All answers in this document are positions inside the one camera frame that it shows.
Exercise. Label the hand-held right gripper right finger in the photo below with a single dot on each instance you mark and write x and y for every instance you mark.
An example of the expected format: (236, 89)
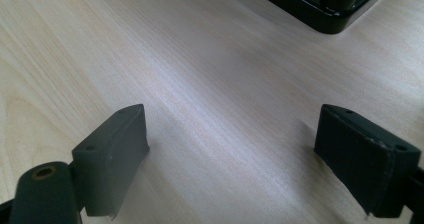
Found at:
(363, 157)

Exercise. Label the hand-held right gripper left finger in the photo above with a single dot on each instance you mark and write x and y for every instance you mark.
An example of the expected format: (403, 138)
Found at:
(113, 157)

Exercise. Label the red and black shoe rack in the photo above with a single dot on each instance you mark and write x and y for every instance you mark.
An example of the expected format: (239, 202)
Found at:
(320, 14)

